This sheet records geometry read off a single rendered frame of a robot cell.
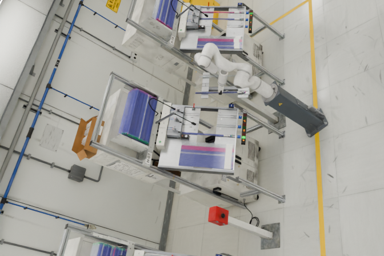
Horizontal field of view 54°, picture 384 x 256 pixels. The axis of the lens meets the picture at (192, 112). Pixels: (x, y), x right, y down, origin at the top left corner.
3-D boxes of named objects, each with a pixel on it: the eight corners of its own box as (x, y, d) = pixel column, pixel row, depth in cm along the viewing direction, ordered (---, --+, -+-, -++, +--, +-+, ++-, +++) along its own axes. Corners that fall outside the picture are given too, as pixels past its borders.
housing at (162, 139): (173, 110, 397) (171, 102, 385) (166, 152, 372) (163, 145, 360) (166, 109, 398) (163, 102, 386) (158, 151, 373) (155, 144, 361)
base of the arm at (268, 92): (275, 80, 359) (261, 71, 350) (280, 93, 345) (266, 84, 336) (260, 92, 368) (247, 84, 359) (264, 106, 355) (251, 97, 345)
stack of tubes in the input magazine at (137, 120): (158, 98, 379) (135, 86, 366) (148, 144, 353) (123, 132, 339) (151, 103, 388) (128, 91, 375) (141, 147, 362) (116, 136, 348)
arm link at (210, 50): (242, 83, 346) (248, 68, 349) (250, 82, 335) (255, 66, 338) (196, 58, 327) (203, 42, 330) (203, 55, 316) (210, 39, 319)
